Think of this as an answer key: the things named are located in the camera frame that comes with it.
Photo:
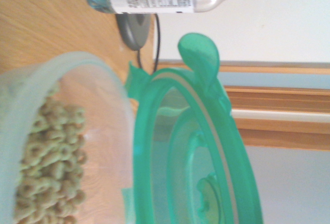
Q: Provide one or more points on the green round container lid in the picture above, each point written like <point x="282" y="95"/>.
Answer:
<point x="201" y="105"/>

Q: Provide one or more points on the wooden window frame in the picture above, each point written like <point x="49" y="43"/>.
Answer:
<point x="278" y="105"/>

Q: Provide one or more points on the clear plastic food container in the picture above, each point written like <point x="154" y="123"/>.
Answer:
<point x="77" y="131"/>

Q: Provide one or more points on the grey computer mouse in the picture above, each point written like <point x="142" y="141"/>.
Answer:
<point x="134" y="31"/>

